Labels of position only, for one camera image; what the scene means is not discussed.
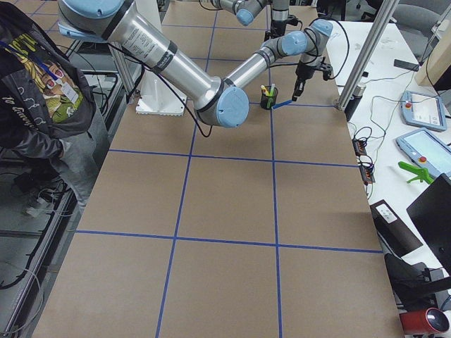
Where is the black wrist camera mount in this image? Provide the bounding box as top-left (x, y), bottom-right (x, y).
top-left (314, 58), bottom-right (333, 81)

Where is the lower teach pendant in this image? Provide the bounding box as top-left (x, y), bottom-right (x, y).
top-left (395, 127), bottom-right (450, 178)

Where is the black robot wrist cable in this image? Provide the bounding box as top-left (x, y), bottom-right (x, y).
top-left (105, 18), bottom-right (350, 138)

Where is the green plastic clamp tool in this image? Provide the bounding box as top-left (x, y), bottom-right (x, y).
top-left (397, 161), bottom-right (435, 184)

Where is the black mesh pen holder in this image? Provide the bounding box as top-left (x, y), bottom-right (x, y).
top-left (259, 85), bottom-right (278, 110)

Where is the person in dark jacket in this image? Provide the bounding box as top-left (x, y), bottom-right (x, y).
top-left (1, 1), bottom-right (110, 210)

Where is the red cylindrical speaker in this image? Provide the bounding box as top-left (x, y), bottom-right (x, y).
top-left (400, 308), bottom-right (450, 335)

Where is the green highlighter pen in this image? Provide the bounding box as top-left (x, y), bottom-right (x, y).
top-left (261, 89), bottom-right (278, 110)

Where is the black monitor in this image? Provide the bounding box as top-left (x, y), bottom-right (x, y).
top-left (407, 174), bottom-right (450, 274)

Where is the upper teach pendant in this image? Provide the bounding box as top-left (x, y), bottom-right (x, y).
top-left (401, 91), bottom-right (447, 132)

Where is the black water bottle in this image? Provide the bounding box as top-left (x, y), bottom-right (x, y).
top-left (344, 82), bottom-right (366, 122)

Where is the orange black connector block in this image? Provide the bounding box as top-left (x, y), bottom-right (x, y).
top-left (352, 139), bottom-right (367, 156)

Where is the black cardboard box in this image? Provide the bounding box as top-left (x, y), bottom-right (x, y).
top-left (370, 200), bottom-right (423, 257)

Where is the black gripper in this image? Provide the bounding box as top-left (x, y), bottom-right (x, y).
top-left (291, 62), bottom-right (316, 101)

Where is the yellow highlighter pen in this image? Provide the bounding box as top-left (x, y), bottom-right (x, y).
top-left (262, 86), bottom-right (271, 97)

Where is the blue marker pen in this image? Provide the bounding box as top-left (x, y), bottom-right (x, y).
top-left (272, 100), bottom-right (292, 109)

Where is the aluminium frame post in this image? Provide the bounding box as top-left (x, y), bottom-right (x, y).
top-left (335, 0), bottom-right (399, 111)

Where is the teach pendant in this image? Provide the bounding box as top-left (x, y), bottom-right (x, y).
top-left (401, 91), bottom-right (447, 132)
top-left (395, 127), bottom-right (450, 178)

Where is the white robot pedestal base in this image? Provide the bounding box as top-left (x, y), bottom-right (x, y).
top-left (135, 0), bottom-right (185, 116)

